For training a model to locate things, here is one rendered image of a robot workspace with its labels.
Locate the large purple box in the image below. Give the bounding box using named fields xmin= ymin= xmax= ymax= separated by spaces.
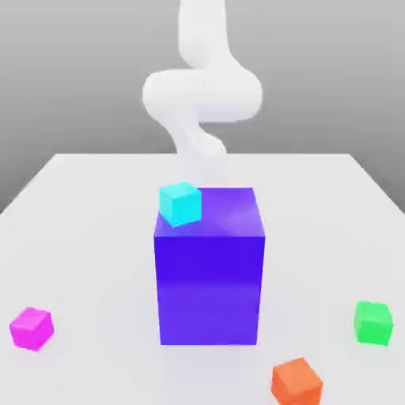
xmin=153 ymin=187 xmax=266 ymax=346

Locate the small orange cube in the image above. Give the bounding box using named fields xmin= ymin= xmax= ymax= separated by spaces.
xmin=271 ymin=356 xmax=324 ymax=405

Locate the small cyan cube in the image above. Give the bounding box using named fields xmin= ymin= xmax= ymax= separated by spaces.
xmin=158 ymin=180 xmax=203 ymax=228

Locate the small green cube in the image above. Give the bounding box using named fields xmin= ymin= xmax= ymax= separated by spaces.
xmin=353 ymin=301 xmax=394 ymax=346

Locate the small magenta cube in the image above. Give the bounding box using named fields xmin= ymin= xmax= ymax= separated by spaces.
xmin=9 ymin=306 xmax=55 ymax=352

